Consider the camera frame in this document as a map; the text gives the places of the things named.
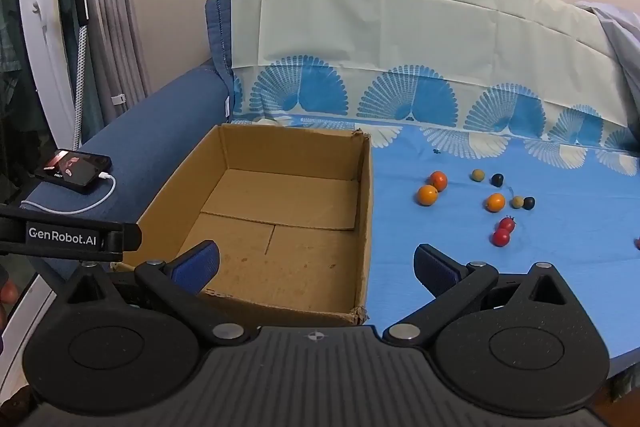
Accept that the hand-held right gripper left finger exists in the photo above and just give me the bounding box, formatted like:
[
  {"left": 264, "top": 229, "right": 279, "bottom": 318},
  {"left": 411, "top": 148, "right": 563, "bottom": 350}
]
[{"left": 66, "top": 241, "right": 257, "bottom": 348}]

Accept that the white charging cable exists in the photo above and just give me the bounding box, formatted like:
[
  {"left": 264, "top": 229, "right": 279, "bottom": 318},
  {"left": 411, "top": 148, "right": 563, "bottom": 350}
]
[{"left": 20, "top": 172, "right": 117, "bottom": 215}]

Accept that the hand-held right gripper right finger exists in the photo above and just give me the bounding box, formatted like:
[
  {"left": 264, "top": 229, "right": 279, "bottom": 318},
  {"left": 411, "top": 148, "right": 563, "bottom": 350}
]
[{"left": 382, "top": 243, "right": 581, "bottom": 348}]

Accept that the brown cardboard box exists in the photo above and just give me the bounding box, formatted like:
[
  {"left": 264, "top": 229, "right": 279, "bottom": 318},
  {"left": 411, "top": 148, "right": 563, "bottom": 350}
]
[{"left": 111, "top": 123, "right": 375, "bottom": 327}]

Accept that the grey blue cloth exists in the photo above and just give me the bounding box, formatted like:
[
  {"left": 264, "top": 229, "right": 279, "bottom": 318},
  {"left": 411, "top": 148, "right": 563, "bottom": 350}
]
[{"left": 575, "top": 1, "right": 640, "bottom": 118}]

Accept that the blue fan-printed sheet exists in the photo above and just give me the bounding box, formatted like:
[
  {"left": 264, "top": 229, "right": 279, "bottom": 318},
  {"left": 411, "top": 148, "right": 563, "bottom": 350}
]
[{"left": 227, "top": 0, "right": 640, "bottom": 378}]

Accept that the white curved frame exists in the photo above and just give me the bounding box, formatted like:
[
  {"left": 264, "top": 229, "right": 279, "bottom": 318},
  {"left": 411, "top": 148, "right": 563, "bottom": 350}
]
[{"left": 0, "top": 0, "right": 81, "bottom": 348}]

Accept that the black smartphone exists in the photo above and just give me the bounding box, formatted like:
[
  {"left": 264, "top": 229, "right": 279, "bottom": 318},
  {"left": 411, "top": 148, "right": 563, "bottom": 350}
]
[{"left": 35, "top": 149, "right": 113, "bottom": 194}]

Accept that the blue sofa armrest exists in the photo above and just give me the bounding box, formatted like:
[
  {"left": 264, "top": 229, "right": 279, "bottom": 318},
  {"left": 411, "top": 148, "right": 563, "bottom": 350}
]
[{"left": 20, "top": 0, "right": 236, "bottom": 278}]

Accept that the grey curtain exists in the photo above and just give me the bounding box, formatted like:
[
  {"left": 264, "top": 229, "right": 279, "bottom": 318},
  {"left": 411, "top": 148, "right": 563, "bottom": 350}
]
[{"left": 80, "top": 0, "right": 151, "bottom": 142}]

